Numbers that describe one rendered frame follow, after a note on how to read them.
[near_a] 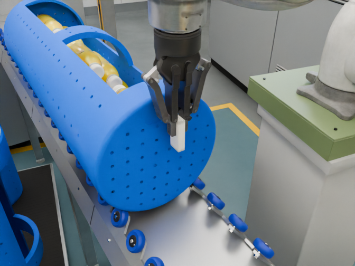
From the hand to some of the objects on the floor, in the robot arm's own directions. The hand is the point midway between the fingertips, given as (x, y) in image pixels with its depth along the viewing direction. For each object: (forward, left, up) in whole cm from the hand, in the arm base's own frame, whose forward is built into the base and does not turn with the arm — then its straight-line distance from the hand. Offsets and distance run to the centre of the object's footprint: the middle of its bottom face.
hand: (177, 133), depth 65 cm
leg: (+12, -64, -116) cm, 133 cm away
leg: (+22, -162, -116) cm, 200 cm away
